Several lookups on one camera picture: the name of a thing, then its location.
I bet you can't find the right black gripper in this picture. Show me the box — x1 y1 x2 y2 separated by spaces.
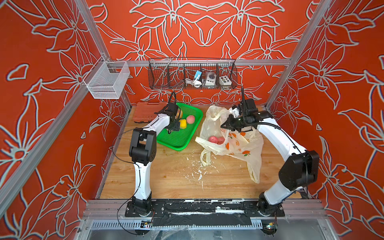
219 114 249 133

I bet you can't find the white orange-print plastic bag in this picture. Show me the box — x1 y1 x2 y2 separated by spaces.
195 106 264 184

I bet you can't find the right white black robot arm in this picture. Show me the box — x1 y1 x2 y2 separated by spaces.
221 92 320 217

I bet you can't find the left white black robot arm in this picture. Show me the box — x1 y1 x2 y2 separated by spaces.
129 92 181 216

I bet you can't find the pink yellow peach top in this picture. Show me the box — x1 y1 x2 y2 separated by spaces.
177 109 183 119

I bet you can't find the yellow peach upper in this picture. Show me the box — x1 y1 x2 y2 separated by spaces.
179 119 188 129

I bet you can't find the green plastic basket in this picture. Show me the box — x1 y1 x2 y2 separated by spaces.
157 103 204 151

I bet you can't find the white button remote box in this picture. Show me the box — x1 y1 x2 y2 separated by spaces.
219 76 232 86

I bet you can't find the blue white small box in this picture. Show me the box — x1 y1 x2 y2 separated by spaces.
194 71 202 81

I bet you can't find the grey white timer device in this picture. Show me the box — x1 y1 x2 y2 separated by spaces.
204 72 217 87

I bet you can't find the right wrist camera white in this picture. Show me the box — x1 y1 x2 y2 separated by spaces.
229 106 240 118

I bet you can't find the white coiled cable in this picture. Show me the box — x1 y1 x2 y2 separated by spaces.
184 77 202 88

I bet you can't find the black wire wall basket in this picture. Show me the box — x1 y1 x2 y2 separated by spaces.
148 57 239 90

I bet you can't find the clear plastic wall bin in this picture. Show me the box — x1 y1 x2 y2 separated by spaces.
83 62 131 100

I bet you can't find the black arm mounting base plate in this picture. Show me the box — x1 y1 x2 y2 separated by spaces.
125 199 285 229

